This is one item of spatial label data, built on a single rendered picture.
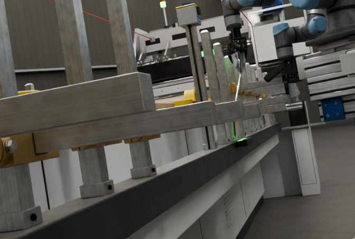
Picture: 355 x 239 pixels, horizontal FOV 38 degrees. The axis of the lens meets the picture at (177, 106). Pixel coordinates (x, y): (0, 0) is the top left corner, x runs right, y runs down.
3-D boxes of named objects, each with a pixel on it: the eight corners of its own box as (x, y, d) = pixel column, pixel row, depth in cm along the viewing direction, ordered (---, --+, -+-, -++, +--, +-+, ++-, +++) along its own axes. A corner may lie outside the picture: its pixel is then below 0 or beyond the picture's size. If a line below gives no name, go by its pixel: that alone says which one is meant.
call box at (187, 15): (202, 27, 191) (198, 6, 191) (197, 24, 184) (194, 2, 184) (184, 30, 192) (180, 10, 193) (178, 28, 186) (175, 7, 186)
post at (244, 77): (257, 137, 309) (243, 58, 311) (257, 138, 306) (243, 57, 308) (251, 139, 310) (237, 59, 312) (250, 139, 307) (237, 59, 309)
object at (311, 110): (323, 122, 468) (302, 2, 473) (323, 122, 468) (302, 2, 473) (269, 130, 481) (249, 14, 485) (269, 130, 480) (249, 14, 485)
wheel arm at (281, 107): (287, 112, 210) (285, 102, 211) (286, 112, 207) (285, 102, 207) (184, 128, 222) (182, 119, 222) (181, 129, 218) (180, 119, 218)
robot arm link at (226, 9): (226, -10, 231) (216, -4, 239) (230, 14, 231) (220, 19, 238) (241, -10, 235) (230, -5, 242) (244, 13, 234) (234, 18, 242)
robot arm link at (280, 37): (292, 20, 231) (274, 23, 229) (297, 45, 230) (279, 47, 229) (286, 25, 239) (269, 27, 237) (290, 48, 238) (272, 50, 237)
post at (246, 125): (251, 135, 285) (236, 49, 287) (250, 136, 282) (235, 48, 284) (245, 136, 286) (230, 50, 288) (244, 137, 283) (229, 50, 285)
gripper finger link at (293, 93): (301, 103, 229) (297, 82, 229) (287, 105, 230) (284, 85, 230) (301, 103, 232) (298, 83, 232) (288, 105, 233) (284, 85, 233)
